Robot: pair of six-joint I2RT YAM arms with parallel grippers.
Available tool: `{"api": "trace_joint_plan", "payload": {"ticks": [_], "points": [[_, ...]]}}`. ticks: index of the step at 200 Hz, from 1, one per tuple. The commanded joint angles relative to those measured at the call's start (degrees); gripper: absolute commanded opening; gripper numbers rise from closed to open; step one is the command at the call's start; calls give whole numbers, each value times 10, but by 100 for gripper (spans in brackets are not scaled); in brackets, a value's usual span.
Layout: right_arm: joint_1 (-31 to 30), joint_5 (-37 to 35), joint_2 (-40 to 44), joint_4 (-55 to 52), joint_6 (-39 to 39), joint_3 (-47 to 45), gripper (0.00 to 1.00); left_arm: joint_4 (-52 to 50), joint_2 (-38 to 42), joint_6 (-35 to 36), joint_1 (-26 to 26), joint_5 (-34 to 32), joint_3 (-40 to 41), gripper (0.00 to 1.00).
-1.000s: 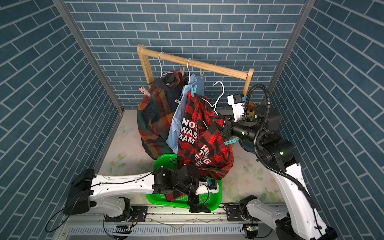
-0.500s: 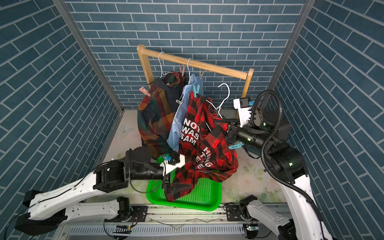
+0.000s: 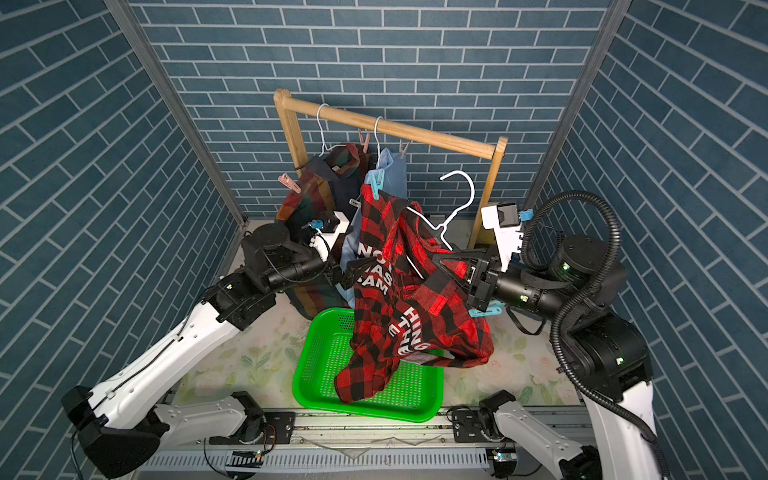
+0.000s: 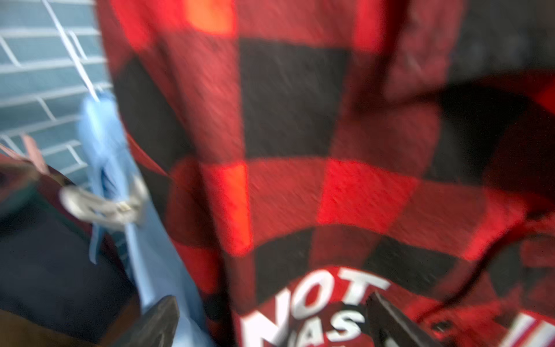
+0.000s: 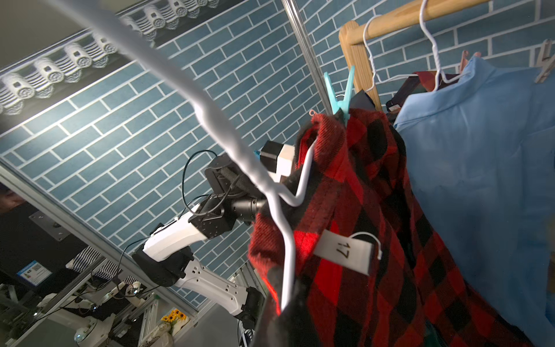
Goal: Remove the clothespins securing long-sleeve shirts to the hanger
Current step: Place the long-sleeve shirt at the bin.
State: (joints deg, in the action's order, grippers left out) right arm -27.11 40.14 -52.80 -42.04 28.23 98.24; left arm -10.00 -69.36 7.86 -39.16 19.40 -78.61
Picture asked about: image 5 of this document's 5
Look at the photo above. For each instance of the red black plaid shirt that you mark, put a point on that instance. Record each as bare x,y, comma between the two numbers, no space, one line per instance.
414,296

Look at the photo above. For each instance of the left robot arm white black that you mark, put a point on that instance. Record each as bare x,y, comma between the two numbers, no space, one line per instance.
166,256

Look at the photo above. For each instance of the white number tag 17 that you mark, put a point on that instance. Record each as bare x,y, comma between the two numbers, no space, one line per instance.
355,252

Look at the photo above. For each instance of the wooden clothes rack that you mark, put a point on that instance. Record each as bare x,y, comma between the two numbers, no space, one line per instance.
353,36

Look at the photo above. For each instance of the dark multicolour plaid shirt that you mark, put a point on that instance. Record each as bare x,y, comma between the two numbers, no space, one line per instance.
423,82

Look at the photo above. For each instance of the light blue shirt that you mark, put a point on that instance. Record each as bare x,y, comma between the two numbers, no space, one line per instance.
480,157

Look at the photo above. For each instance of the pink clothespin at collar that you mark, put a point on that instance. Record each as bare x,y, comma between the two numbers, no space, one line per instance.
465,59

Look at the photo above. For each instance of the clear clothespin on blue shirt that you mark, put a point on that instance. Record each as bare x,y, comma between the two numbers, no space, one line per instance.
545,62

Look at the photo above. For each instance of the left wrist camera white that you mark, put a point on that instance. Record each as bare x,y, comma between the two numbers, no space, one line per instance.
278,159

